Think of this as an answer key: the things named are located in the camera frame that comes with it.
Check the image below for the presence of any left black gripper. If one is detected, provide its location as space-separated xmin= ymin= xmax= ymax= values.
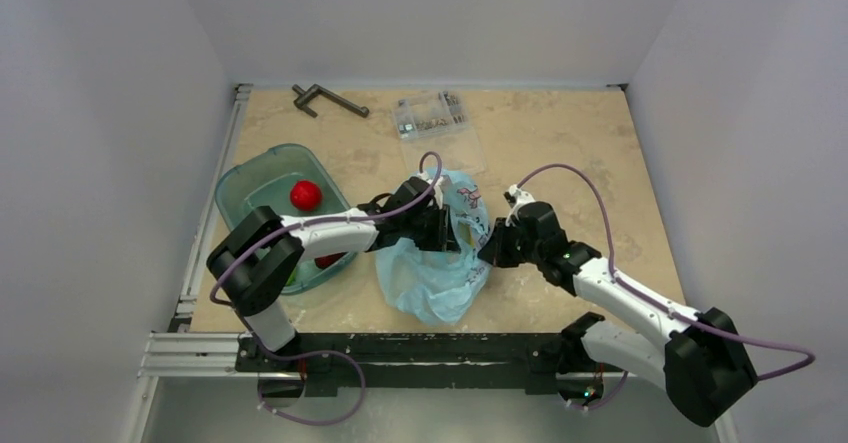
xmin=401 ymin=204 xmax=459 ymax=254

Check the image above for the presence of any light blue plastic bag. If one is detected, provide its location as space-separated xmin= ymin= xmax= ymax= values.
xmin=375 ymin=170 xmax=491 ymax=326

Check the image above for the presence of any red fake apple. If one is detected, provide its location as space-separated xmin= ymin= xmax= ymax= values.
xmin=314 ymin=253 xmax=346 ymax=270

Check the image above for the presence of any bright red fake tomato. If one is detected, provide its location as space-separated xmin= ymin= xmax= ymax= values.
xmin=289 ymin=180 xmax=323 ymax=212

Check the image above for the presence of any green fake fruit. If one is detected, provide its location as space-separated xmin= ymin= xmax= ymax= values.
xmin=284 ymin=269 xmax=298 ymax=288

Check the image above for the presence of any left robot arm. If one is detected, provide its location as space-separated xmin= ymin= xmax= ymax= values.
xmin=206 ymin=176 xmax=461 ymax=372

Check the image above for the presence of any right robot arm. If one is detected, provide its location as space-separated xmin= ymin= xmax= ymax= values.
xmin=479 ymin=202 xmax=759 ymax=427

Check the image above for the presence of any clear plastic organizer box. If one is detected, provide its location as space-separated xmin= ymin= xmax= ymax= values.
xmin=390 ymin=90 xmax=486 ymax=174

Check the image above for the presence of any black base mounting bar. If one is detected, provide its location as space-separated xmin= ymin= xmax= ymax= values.
xmin=235 ymin=332 xmax=627 ymax=398

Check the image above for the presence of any teal plastic tub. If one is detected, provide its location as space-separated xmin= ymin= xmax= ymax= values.
xmin=213 ymin=143 xmax=359 ymax=296

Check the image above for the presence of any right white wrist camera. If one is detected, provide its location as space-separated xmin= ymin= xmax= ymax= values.
xmin=504 ymin=184 xmax=535 ymax=226

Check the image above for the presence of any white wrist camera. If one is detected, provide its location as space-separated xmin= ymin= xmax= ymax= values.
xmin=504 ymin=184 xmax=535 ymax=226
xmin=416 ymin=171 xmax=450 ymax=193

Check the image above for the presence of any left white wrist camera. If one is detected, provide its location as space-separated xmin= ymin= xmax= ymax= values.
xmin=416 ymin=171 xmax=450 ymax=193

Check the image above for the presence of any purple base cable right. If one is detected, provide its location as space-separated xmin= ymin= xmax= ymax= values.
xmin=564 ymin=367 xmax=629 ymax=413

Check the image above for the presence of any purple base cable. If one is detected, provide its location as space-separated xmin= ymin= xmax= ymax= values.
xmin=564 ymin=367 xmax=629 ymax=413
xmin=241 ymin=347 xmax=369 ymax=427

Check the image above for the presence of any dark metal crank handle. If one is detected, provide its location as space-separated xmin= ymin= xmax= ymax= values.
xmin=291 ymin=84 xmax=370 ymax=118

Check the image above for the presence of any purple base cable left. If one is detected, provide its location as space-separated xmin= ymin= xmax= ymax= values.
xmin=241 ymin=347 xmax=369 ymax=427

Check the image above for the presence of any aluminium frame rail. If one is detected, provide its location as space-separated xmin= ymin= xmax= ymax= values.
xmin=137 ymin=295 xmax=239 ymax=378

